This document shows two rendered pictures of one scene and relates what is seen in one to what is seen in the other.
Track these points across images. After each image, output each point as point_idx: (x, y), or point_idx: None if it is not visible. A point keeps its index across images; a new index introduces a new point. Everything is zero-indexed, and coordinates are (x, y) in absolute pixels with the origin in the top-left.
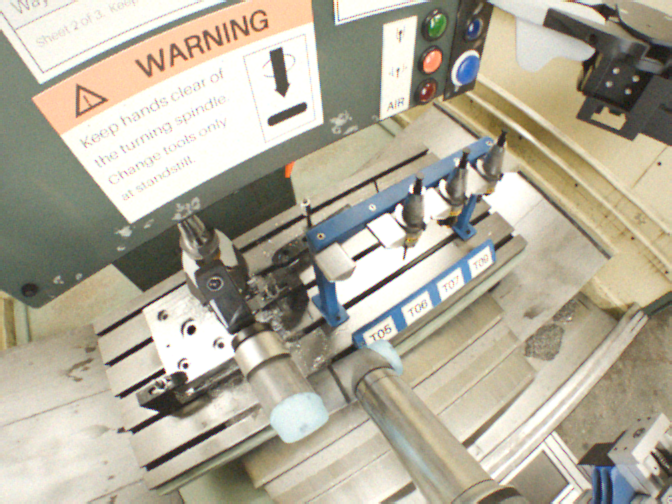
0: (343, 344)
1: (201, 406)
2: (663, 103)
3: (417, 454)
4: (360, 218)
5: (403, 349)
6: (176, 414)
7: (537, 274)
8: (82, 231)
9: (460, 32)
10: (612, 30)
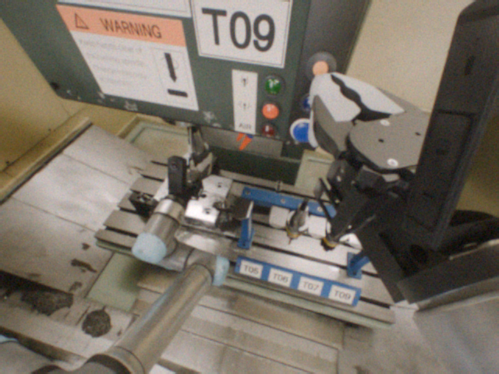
0: (233, 257)
1: None
2: (381, 227)
3: (149, 311)
4: (271, 200)
5: (256, 291)
6: (142, 218)
7: (391, 354)
8: (81, 79)
9: (297, 100)
10: (331, 126)
